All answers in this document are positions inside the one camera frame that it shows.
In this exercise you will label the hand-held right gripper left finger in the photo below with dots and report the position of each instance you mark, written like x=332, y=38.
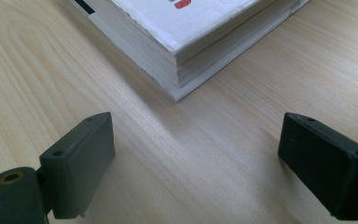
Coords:
x=77, y=168

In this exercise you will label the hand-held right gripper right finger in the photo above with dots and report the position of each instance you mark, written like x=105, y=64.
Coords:
x=323, y=165

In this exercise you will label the thick white book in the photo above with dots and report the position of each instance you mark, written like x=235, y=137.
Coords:
x=199, y=28

